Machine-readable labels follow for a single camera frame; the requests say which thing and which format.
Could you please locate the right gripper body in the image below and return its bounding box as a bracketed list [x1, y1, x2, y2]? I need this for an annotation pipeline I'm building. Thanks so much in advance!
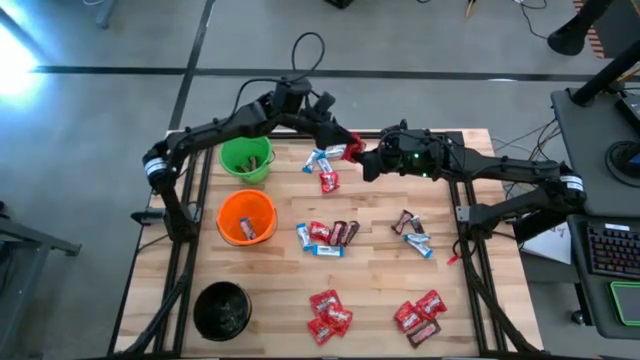
[380, 143, 409, 177]

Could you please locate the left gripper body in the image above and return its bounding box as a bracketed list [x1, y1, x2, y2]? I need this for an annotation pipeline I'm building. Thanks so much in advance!
[302, 113, 346, 146]

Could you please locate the red Skittles packet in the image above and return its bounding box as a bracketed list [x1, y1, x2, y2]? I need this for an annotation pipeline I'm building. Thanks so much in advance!
[319, 171, 342, 195]
[307, 317, 335, 347]
[415, 289, 449, 321]
[393, 300, 424, 335]
[309, 220, 332, 244]
[324, 305, 355, 337]
[341, 132, 368, 164]
[309, 288, 343, 315]

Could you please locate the green plastic bucket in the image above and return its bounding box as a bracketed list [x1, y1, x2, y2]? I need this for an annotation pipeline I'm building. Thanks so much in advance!
[218, 135, 276, 185]

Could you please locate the orange jack-o-lantern bucket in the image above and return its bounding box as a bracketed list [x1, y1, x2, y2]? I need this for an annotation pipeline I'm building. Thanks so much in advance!
[215, 188, 279, 247]

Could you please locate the black desk support beam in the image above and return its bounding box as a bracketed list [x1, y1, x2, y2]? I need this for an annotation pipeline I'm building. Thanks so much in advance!
[512, 209, 571, 245]

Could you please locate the brown PayDay bar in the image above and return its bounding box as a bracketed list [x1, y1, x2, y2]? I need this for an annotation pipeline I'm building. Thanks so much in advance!
[405, 318, 443, 350]

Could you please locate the white paper sheet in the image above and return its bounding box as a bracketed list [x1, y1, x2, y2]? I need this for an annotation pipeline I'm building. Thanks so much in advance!
[519, 221, 573, 266]

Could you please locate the small black clamp device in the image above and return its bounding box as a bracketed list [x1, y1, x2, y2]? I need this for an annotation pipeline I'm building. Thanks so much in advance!
[130, 209, 167, 226]

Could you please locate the black plastic bucket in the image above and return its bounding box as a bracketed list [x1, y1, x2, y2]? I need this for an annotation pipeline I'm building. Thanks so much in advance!
[192, 280, 253, 343]

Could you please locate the black stand leg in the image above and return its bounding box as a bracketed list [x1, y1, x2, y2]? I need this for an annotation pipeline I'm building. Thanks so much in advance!
[547, 0, 619, 57]
[569, 37, 640, 107]

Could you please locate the round black device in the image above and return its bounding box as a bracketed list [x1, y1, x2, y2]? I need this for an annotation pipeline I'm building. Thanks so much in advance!
[604, 140, 640, 189]

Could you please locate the black keyboard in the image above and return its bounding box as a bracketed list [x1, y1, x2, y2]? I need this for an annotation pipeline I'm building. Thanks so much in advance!
[585, 223, 640, 280]

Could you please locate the dark grey desk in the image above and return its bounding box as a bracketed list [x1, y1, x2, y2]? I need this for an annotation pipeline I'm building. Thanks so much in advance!
[567, 213, 640, 341]

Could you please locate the grey metal leg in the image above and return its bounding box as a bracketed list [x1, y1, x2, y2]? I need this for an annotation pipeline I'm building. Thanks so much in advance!
[95, 0, 120, 30]

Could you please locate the striped floor mat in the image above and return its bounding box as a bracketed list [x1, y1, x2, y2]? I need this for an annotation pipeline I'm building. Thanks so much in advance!
[572, 0, 640, 60]

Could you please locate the grey metal cart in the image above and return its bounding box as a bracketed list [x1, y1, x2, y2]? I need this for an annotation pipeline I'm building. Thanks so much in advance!
[0, 199, 83, 351]

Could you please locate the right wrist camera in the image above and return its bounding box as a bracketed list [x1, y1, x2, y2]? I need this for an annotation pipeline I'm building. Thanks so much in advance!
[382, 130, 406, 150]

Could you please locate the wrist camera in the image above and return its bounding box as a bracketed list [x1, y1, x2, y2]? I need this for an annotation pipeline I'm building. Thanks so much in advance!
[382, 130, 406, 150]
[313, 91, 337, 117]

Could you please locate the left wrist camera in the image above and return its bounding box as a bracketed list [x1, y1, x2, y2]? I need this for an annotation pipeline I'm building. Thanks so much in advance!
[313, 91, 337, 117]

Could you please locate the black aluminium table frame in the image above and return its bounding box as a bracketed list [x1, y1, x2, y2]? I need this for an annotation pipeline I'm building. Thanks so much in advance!
[107, 128, 539, 360]

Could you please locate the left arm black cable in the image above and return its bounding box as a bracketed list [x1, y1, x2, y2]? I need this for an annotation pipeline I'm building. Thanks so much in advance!
[232, 31, 327, 119]

